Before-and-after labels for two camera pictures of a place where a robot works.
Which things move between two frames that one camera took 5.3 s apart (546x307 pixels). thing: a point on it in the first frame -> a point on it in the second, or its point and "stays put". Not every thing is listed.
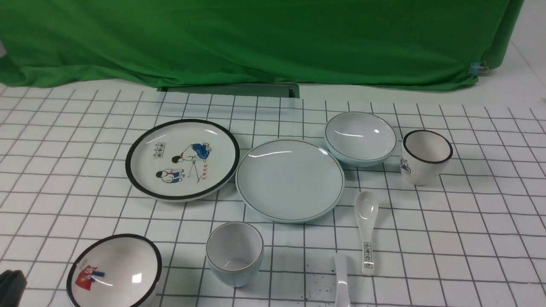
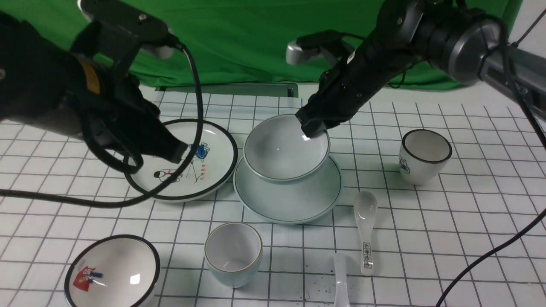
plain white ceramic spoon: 343,297 stays put
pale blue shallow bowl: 360,139 -> 276,150
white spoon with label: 367,204 stays put
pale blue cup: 235,250 stays put
